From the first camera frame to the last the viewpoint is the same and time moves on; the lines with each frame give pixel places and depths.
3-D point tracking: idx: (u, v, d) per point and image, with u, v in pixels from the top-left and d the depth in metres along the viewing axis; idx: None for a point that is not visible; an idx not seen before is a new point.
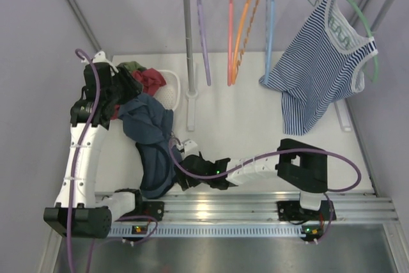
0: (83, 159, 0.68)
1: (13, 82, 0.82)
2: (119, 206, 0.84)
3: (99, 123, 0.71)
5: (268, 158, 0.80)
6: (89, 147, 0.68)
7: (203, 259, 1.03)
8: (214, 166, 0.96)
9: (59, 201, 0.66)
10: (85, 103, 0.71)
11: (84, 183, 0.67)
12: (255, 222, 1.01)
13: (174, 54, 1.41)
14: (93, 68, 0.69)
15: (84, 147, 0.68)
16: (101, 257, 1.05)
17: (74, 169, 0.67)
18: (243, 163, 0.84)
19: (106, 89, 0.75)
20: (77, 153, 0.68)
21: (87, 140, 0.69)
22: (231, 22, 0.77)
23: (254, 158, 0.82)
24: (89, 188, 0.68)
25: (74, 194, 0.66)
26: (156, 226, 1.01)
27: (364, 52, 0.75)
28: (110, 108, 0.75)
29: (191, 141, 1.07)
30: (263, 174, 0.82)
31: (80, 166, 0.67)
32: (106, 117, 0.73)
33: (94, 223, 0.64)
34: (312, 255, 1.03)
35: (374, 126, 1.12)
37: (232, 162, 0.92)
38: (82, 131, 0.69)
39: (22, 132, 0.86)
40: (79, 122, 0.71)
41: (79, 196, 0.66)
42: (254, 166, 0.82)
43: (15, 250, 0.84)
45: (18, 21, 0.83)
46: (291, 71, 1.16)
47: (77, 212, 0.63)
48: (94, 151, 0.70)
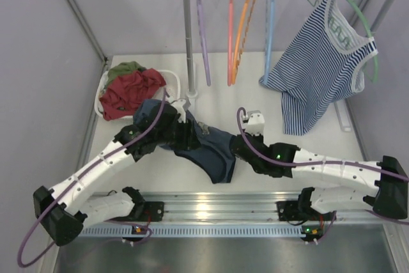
0: (94, 171, 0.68)
1: (13, 82, 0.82)
2: (107, 210, 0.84)
3: (131, 153, 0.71)
5: (363, 169, 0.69)
6: (109, 166, 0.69)
7: (204, 259, 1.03)
8: (270, 150, 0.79)
9: (53, 188, 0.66)
10: (135, 130, 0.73)
11: (81, 190, 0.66)
12: (254, 222, 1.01)
13: (174, 54, 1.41)
14: (160, 109, 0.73)
15: (105, 162, 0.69)
16: (101, 257, 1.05)
17: (84, 173, 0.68)
18: (326, 162, 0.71)
19: (159, 130, 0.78)
20: (96, 163, 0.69)
21: (112, 159, 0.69)
22: (231, 22, 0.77)
23: (344, 162, 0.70)
24: (82, 196, 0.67)
25: (66, 192, 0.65)
26: (148, 227, 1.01)
27: (364, 52, 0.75)
28: (149, 146, 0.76)
29: (260, 117, 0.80)
30: (342, 181, 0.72)
31: (89, 176, 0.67)
32: (141, 151, 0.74)
33: (59, 229, 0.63)
34: (312, 255, 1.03)
35: (374, 126, 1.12)
37: (303, 155, 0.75)
38: (115, 149, 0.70)
39: (22, 132, 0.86)
40: (119, 139, 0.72)
41: (68, 197, 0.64)
42: (340, 170, 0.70)
43: (15, 250, 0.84)
45: (18, 21, 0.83)
46: (291, 71, 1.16)
47: (54, 210, 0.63)
48: (109, 171, 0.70)
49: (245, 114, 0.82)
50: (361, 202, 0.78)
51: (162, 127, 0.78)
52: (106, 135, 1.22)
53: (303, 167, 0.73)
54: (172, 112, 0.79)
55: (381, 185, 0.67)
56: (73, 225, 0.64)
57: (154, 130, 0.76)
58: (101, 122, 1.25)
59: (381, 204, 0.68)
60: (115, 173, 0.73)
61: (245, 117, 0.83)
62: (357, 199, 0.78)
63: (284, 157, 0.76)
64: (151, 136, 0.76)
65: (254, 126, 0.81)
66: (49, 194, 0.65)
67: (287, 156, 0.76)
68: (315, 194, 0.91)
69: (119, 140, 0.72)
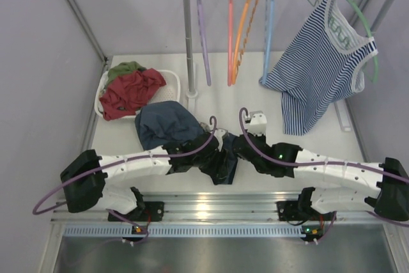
0: (140, 163, 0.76)
1: (12, 81, 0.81)
2: (113, 202, 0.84)
3: (172, 164, 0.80)
5: (365, 171, 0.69)
6: (151, 165, 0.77)
7: (204, 259, 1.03)
8: (271, 149, 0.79)
9: (101, 156, 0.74)
10: (181, 148, 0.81)
11: (123, 172, 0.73)
12: (254, 221, 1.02)
13: (174, 54, 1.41)
14: (209, 139, 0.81)
15: (149, 159, 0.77)
16: (101, 258, 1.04)
17: (133, 158, 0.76)
18: (328, 162, 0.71)
19: (198, 156, 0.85)
20: (143, 156, 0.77)
21: (156, 160, 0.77)
22: (231, 22, 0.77)
23: (346, 162, 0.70)
24: (118, 177, 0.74)
25: (113, 165, 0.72)
26: (147, 226, 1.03)
27: (364, 52, 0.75)
28: (184, 166, 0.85)
29: (261, 117, 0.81)
30: (344, 181, 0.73)
31: (136, 162, 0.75)
32: (177, 168, 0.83)
33: (87, 194, 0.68)
34: (313, 255, 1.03)
35: (374, 126, 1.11)
37: (305, 155, 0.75)
38: (162, 153, 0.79)
39: (20, 131, 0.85)
40: (166, 148, 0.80)
41: (112, 170, 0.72)
42: (342, 171, 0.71)
43: (15, 249, 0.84)
45: (17, 21, 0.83)
46: (291, 71, 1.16)
47: (94, 174, 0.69)
48: (147, 169, 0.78)
49: (247, 115, 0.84)
50: (362, 204, 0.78)
51: (202, 153, 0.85)
52: (105, 135, 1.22)
53: (305, 167, 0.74)
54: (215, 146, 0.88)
55: (382, 187, 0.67)
56: (96, 195, 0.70)
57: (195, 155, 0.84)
58: (101, 122, 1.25)
59: (381, 206, 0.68)
60: (146, 174, 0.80)
61: (247, 117, 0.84)
62: (358, 199, 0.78)
63: (285, 156, 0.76)
64: (190, 158, 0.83)
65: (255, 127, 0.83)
66: (96, 159, 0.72)
67: (289, 156, 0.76)
68: (315, 194, 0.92)
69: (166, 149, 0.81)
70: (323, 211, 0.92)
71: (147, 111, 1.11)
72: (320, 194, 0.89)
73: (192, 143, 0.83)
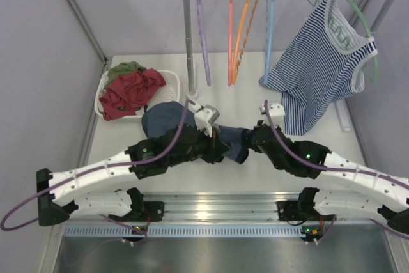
0: (94, 176, 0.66)
1: (13, 81, 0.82)
2: (100, 210, 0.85)
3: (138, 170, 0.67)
5: (395, 185, 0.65)
6: (108, 176, 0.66)
7: (203, 259, 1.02)
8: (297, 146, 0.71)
9: (53, 175, 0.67)
10: (149, 149, 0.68)
11: (73, 190, 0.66)
12: (254, 221, 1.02)
13: (174, 54, 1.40)
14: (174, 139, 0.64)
15: (106, 171, 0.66)
16: (101, 258, 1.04)
17: (82, 173, 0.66)
18: (360, 171, 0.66)
19: (169, 156, 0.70)
20: (98, 168, 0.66)
21: (112, 171, 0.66)
22: (231, 22, 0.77)
23: (378, 174, 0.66)
24: (74, 194, 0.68)
25: (61, 185, 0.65)
26: (148, 226, 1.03)
27: (364, 52, 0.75)
28: (154, 171, 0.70)
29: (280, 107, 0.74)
30: (370, 192, 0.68)
31: (88, 177, 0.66)
32: (146, 173, 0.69)
33: (46, 215, 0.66)
34: (313, 255, 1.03)
35: (374, 126, 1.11)
37: (334, 159, 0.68)
38: (121, 163, 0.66)
39: (21, 131, 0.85)
40: (129, 155, 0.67)
41: (59, 191, 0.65)
42: (372, 182, 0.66)
43: (14, 250, 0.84)
45: (18, 21, 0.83)
46: (291, 71, 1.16)
47: (42, 198, 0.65)
48: (108, 180, 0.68)
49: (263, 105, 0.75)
50: (374, 214, 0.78)
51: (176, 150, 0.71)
52: (105, 135, 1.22)
53: (334, 173, 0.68)
54: (190, 141, 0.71)
55: None
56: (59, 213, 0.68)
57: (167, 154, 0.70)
58: (101, 122, 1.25)
59: (399, 220, 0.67)
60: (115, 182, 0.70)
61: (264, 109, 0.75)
62: (369, 210, 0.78)
63: (312, 158, 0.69)
64: (161, 160, 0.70)
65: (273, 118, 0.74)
66: (46, 180, 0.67)
67: (316, 156, 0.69)
68: (319, 195, 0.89)
69: (131, 155, 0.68)
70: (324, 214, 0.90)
71: (151, 119, 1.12)
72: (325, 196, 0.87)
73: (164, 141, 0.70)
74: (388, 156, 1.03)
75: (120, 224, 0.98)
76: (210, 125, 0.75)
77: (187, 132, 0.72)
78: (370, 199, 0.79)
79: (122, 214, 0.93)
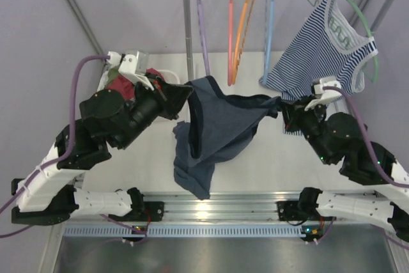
0: (36, 181, 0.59)
1: (13, 82, 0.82)
2: (101, 209, 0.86)
3: (65, 164, 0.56)
5: None
6: (47, 178, 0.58)
7: (204, 259, 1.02)
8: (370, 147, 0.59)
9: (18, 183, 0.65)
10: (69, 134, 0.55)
11: (27, 197, 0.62)
12: (254, 221, 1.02)
13: (174, 54, 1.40)
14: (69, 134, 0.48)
15: (43, 172, 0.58)
16: (100, 258, 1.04)
17: (30, 180, 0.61)
18: None
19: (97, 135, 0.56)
20: (35, 172, 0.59)
21: (47, 171, 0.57)
22: (231, 22, 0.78)
23: None
24: (39, 198, 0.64)
25: (17, 197, 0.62)
26: (148, 225, 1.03)
27: (364, 52, 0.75)
28: (89, 158, 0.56)
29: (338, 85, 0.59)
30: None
31: (33, 183, 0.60)
32: (77, 162, 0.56)
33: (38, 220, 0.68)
34: (313, 255, 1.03)
35: (375, 127, 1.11)
37: (399, 172, 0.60)
38: (50, 161, 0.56)
39: (20, 131, 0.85)
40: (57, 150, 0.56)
41: (20, 202, 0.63)
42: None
43: (14, 250, 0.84)
45: (17, 22, 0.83)
46: (291, 71, 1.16)
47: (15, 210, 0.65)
48: (53, 179, 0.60)
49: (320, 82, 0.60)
50: (381, 221, 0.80)
51: (103, 129, 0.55)
52: None
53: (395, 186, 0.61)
54: (108, 114, 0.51)
55: None
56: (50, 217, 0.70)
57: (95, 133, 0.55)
58: None
59: None
60: (69, 176, 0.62)
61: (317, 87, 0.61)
62: (378, 217, 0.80)
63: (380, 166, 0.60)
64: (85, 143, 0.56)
65: (326, 101, 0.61)
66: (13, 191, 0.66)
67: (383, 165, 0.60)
68: (323, 196, 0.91)
69: (59, 148, 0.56)
70: (324, 215, 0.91)
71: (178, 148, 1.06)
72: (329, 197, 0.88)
73: (84, 124, 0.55)
74: None
75: (119, 224, 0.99)
76: (144, 76, 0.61)
77: (106, 101, 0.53)
78: (379, 206, 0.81)
79: (122, 215, 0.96)
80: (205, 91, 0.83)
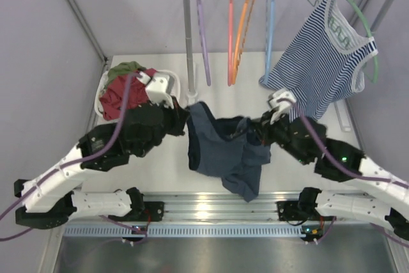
0: (51, 181, 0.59)
1: (13, 82, 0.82)
2: (100, 210, 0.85)
3: (91, 165, 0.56)
5: None
6: (66, 178, 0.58)
7: (204, 259, 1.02)
8: (330, 144, 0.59)
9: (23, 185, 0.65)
10: (101, 139, 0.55)
11: (39, 197, 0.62)
12: (254, 221, 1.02)
13: (174, 54, 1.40)
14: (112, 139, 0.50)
15: (62, 173, 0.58)
16: (100, 258, 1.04)
17: (42, 180, 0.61)
18: (395, 181, 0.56)
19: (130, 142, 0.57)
20: (54, 172, 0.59)
21: (67, 171, 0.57)
22: (231, 21, 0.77)
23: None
24: (47, 199, 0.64)
25: (29, 196, 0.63)
26: (148, 226, 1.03)
27: (364, 52, 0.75)
28: (114, 161, 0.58)
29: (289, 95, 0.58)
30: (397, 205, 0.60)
31: (47, 182, 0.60)
32: (102, 163, 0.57)
33: (39, 223, 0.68)
34: (313, 255, 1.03)
35: (374, 128, 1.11)
37: (369, 168, 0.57)
38: (72, 161, 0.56)
39: (21, 132, 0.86)
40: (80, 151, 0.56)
41: (28, 202, 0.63)
42: (404, 195, 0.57)
43: (14, 250, 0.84)
45: (18, 22, 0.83)
46: (291, 71, 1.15)
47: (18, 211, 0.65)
48: (70, 181, 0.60)
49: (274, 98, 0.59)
50: (379, 218, 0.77)
51: (135, 136, 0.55)
52: None
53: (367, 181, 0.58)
54: (154, 124, 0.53)
55: None
56: (50, 219, 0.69)
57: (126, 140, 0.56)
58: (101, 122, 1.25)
59: None
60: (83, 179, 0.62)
61: (272, 101, 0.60)
62: (376, 213, 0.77)
63: (349, 161, 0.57)
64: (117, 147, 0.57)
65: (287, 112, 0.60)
66: (18, 192, 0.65)
67: (353, 160, 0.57)
68: (321, 196, 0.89)
69: (82, 148, 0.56)
70: (323, 213, 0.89)
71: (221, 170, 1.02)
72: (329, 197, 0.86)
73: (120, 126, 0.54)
74: (388, 157, 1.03)
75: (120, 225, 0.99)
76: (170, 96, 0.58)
77: (151, 111, 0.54)
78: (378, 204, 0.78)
79: (121, 214, 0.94)
80: (200, 117, 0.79)
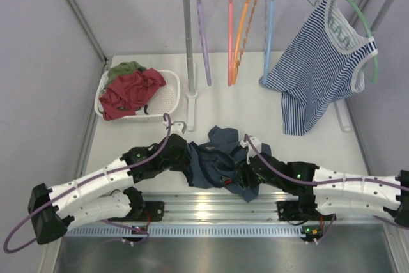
0: (95, 184, 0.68)
1: (12, 82, 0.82)
2: (99, 216, 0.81)
3: (134, 174, 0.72)
5: (382, 185, 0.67)
6: (110, 183, 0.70)
7: (204, 259, 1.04)
8: (289, 167, 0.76)
9: (52, 188, 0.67)
10: (144, 155, 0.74)
11: (76, 198, 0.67)
12: (254, 221, 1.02)
13: (174, 54, 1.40)
14: (162, 146, 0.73)
15: (106, 178, 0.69)
16: (101, 257, 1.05)
17: (84, 182, 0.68)
18: (347, 179, 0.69)
19: (163, 160, 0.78)
20: (98, 176, 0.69)
21: (112, 176, 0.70)
22: (231, 21, 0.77)
23: (362, 178, 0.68)
24: (76, 204, 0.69)
25: (64, 196, 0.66)
26: (148, 226, 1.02)
27: (365, 52, 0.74)
28: (151, 172, 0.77)
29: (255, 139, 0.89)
30: (363, 197, 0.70)
31: (88, 185, 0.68)
32: (141, 176, 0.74)
33: (39, 233, 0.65)
34: (312, 254, 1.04)
35: (374, 128, 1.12)
37: (322, 172, 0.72)
38: (120, 167, 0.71)
39: (22, 132, 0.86)
40: (126, 160, 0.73)
41: (62, 202, 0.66)
42: (360, 187, 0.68)
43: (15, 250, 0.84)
45: (17, 22, 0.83)
46: (291, 71, 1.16)
47: (45, 211, 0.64)
48: (107, 187, 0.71)
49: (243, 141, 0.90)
50: (379, 211, 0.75)
51: (166, 157, 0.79)
52: (105, 135, 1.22)
53: (325, 185, 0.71)
54: (183, 146, 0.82)
55: (402, 201, 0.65)
56: (55, 231, 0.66)
57: (160, 159, 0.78)
58: (101, 122, 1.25)
59: (403, 216, 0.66)
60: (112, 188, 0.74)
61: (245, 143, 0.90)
62: (374, 207, 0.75)
63: (303, 177, 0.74)
64: (155, 163, 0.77)
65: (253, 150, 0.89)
66: (46, 193, 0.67)
67: (307, 176, 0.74)
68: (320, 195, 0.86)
69: (126, 159, 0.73)
70: (326, 213, 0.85)
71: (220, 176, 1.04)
72: (327, 197, 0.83)
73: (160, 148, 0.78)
74: (388, 158, 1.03)
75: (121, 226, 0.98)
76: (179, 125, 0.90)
77: (177, 139, 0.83)
78: None
79: (125, 214, 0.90)
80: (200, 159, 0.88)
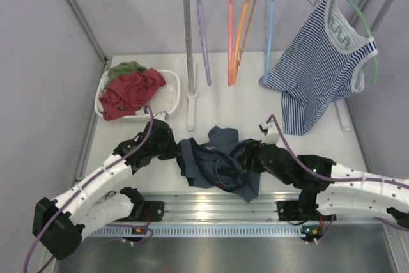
0: (98, 183, 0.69)
1: (12, 82, 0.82)
2: (105, 219, 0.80)
3: (130, 162, 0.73)
5: (401, 188, 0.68)
6: (111, 177, 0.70)
7: (204, 259, 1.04)
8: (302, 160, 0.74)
9: (56, 199, 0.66)
10: (133, 144, 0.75)
11: (84, 199, 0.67)
12: (254, 221, 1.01)
13: (174, 54, 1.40)
14: (148, 132, 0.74)
15: (107, 174, 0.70)
16: (101, 257, 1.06)
17: (87, 183, 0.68)
18: (365, 179, 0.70)
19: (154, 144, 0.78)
20: (99, 174, 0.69)
21: (112, 170, 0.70)
22: (231, 21, 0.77)
23: (382, 179, 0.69)
24: (84, 207, 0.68)
25: (71, 202, 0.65)
26: (148, 226, 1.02)
27: (364, 52, 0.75)
28: (146, 159, 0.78)
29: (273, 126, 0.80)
30: (378, 199, 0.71)
31: (92, 185, 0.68)
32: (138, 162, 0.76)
33: (56, 241, 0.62)
34: (311, 254, 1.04)
35: (374, 128, 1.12)
37: (340, 169, 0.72)
38: (115, 160, 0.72)
39: (22, 132, 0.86)
40: (117, 153, 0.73)
41: (73, 206, 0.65)
42: (379, 188, 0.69)
43: (15, 250, 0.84)
45: (18, 22, 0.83)
46: (291, 71, 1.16)
47: (58, 219, 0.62)
48: (110, 182, 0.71)
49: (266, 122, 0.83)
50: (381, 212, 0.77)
51: (154, 142, 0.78)
52: (105, 135, 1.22)
53: (342, 183, 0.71)
54: (166, 126, 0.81)
55: None
56: (71, 239, 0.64)
57: (151, 144, 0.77)
58: (101, 122, 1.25)
59: None
60: (114, 185, 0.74)
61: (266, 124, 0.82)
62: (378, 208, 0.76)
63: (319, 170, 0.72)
64: (147, 148, 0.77)
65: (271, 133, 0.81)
66: (52, 204, 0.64)
67: (323, 168, 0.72)
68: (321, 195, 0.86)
69: (118, 152, 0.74)
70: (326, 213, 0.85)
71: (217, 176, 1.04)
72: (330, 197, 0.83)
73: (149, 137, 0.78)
74: (387, 158, 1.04)
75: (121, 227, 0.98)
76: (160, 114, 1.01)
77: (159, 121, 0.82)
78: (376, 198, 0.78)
79: (128, 215, 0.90)
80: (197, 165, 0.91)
